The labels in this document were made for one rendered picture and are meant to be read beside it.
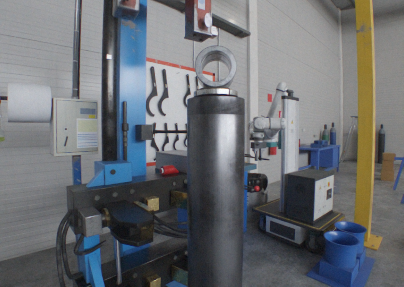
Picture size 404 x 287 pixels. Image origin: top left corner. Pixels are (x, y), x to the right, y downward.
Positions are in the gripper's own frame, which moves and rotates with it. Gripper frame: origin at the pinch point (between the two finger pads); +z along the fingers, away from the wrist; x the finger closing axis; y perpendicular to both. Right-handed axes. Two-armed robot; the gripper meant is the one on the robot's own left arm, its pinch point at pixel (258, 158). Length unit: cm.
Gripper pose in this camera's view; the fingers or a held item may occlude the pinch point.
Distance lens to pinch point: 187.2
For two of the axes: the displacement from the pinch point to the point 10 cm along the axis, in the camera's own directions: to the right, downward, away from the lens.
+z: 0.0, 10.0, 0.3
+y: 4.7, 0.2, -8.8
